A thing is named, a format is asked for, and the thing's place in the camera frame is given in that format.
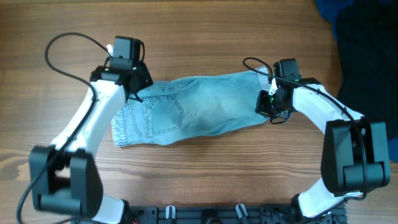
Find light blue denim shorts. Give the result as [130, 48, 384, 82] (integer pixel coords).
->
[112, 67, 271, 147]

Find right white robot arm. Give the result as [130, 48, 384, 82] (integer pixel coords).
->
[256, 58, 391, 223]

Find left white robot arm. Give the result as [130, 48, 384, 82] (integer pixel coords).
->
[16, 36, 153, 223]

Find dark blue garment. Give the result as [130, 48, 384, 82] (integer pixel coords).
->
[314, 0, 398, 41]

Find black garment pile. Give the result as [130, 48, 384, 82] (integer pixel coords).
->
[335, 1, 397, 139]

